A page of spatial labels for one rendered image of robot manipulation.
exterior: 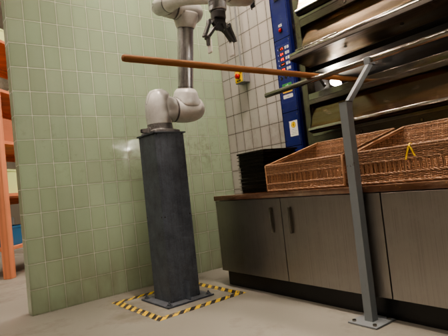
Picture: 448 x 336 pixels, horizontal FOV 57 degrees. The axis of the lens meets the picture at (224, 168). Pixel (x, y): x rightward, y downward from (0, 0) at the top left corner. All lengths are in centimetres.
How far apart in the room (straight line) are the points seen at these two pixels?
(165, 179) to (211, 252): 103
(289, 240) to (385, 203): 61
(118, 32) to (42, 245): 154
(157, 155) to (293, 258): 96
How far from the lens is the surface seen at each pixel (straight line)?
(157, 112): 252
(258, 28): 324
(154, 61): 175
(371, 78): 254
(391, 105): 244
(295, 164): 221
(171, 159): 247
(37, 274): 279
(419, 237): 180
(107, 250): 290
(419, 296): 187
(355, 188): 186
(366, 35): 250
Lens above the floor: 65
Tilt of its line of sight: 2 degrees up
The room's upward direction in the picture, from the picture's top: 6 degrees counter-clockwise
